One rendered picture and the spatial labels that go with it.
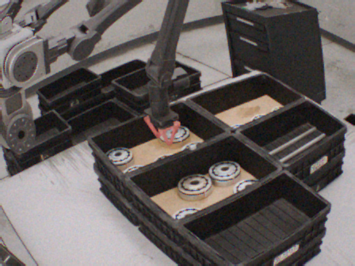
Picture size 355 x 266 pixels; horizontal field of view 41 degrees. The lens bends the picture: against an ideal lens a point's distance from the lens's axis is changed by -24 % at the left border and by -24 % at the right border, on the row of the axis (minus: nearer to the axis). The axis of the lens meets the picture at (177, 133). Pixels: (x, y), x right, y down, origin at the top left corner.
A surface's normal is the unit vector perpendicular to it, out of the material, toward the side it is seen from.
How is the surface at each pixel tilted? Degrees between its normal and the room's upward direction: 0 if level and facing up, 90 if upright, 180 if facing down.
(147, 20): 90
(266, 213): 0
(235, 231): 0
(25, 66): 90
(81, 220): 0
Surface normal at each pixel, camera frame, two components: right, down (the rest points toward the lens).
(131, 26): 0.57, 0.36
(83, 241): -0.11, -0.86
